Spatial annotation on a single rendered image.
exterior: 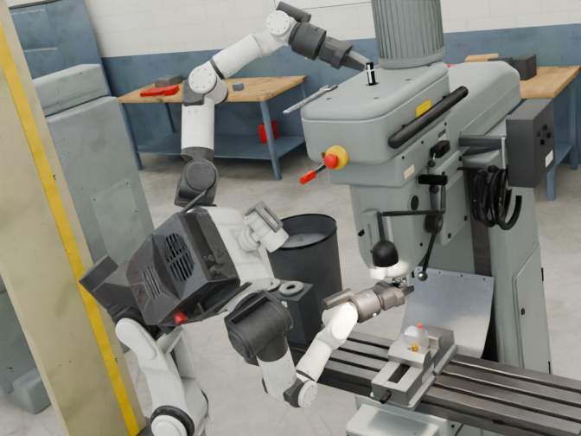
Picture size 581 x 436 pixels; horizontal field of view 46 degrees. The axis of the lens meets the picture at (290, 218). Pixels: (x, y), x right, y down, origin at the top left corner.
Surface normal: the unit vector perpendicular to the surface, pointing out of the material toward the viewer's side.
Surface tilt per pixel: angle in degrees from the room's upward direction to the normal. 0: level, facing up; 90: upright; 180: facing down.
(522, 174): 90
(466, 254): 90
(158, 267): 74
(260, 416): 0
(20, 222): 90
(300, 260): 94
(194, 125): 56
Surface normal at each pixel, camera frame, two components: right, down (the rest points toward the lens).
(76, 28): 0.81, 0.09
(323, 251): 0.58, 0.28
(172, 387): -0.26, 0.43
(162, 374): -0.23, 0.77
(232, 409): -0.18, -0.90
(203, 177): 0.25, -0.15
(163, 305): -0.72, 0.14
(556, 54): -0.57, 0.42
